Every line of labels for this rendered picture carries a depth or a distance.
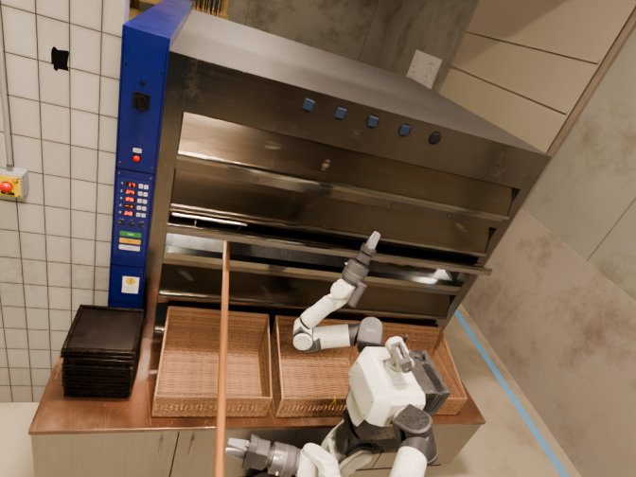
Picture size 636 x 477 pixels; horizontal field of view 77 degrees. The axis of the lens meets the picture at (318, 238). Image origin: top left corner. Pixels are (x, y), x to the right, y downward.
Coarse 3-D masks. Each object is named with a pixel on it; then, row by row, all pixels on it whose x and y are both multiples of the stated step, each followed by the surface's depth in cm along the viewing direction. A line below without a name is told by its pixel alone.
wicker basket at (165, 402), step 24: (168, 312) 209; (192, 312) 217; (216, 312) 220; (240, 312) 224; (168, 336) 217; (192, 336) 221; (216, 336) 225; (264, 336) 228; (168, 360) 215; (192, 360) 220; (216, 360) 224; (240, 360) 229; (264, 360) 220; (168, 384) 203; (192, 384) 207; (216, 384) 211; (240, 384) 215; (264, 384) 213; (168, 408) 192; (192, 408) 190; (216, 408) 200; (240, 408) 198; (264, 408) 206
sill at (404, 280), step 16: (176, 256) 199; (192, 256) 201; (208, 256) 204; (240, 256) 212; (256, 256) 217; (288, 272) 220; (304, 272) 222; (320, 272) 224; (336, 272) 227; (368, 272) 238; (432, 288) 251; (448, 288) 254
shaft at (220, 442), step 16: (224, 240) 216; (224, 256) 203; (224, 272) 193; (224, 288) 183; (224, 304) 174; (224, 320) 166; (224, 336) 159; (224, 352) 152; (224, 368) 146; (224, 384) 141; (224, 400) 136; (224, 416) 131; (224, 432) 127; (224, 448) 123
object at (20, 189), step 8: (0, 168) 156; (16, 168) 160; (0, 176) 154; (8, 176) 155; (16, 176) 156; (24, 176) 159; (16, 184) 157; (24, 184) 160; (0, 192) 158; (8, 192) 158; (16, 192) 159; (24, 192) 161
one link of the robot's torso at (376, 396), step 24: (408, 336) 156; (360, 360) 148; (384, 360) 147; (360, 384) 145; (384, 384) 137; (408, 384) 140; (432, 384) 144; (360, 408) 143; (384, 408) 134; (432, 408) 138; (360, 432) 147; (384, 432) 144
